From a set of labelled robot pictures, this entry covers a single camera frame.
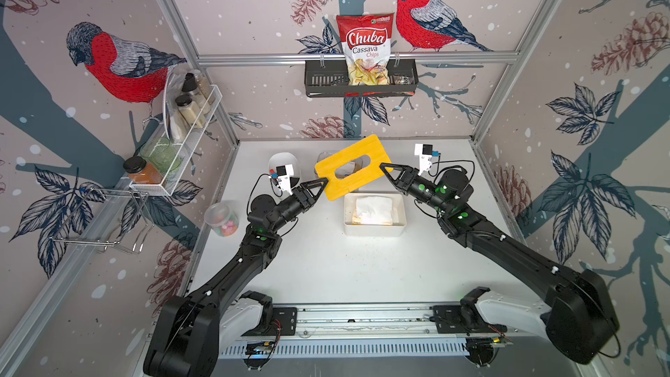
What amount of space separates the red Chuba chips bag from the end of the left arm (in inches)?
15.9

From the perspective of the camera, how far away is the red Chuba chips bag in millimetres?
810

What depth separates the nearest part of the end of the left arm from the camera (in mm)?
594
